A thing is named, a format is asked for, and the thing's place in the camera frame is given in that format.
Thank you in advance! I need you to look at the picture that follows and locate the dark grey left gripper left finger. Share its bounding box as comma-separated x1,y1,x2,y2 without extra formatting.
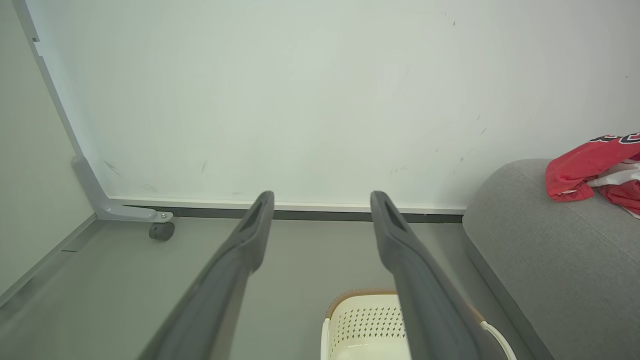
137,190,276,360

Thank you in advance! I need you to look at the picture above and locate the cream perforated plastic laundry basket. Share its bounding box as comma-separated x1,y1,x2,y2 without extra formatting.
320,287,518,360

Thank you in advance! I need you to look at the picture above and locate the grey fabric sofa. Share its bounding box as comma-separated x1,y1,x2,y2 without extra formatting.
461,159,640,360

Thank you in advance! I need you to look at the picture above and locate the white partition board grey frame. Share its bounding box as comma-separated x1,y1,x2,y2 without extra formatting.
12,0,640,224

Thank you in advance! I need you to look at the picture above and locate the red garment with white trim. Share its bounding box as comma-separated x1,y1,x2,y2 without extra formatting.
587,161,640,219

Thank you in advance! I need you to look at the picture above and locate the red garment with white labels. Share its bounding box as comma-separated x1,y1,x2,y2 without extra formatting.
545,132,640,202

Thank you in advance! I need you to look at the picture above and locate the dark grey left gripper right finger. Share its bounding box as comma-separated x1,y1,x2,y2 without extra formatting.
370,190,509,360

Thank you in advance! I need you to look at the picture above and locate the black caster wheel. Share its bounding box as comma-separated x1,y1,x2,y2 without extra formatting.
149,221,176,242

